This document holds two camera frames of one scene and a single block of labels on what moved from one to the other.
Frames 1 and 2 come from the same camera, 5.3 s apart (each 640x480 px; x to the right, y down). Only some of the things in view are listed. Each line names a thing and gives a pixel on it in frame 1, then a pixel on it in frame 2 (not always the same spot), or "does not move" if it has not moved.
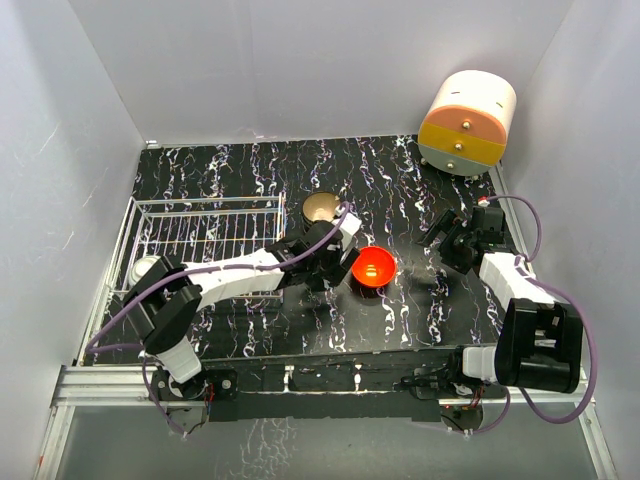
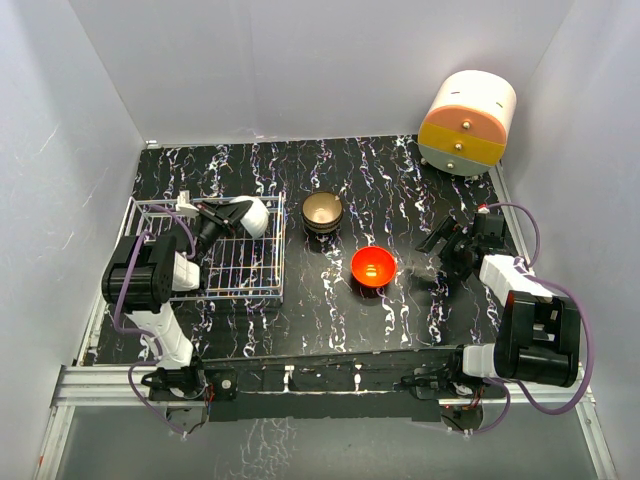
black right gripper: x=447 y=255 does not move
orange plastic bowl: x=373 y=266 does not move
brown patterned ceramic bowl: x=319 y=206 does not move
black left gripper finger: x=334 y=276 → x=227 y=212
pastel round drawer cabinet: x=465 y=128 does not move
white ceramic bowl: x=346 y=244 → x=256 y=219
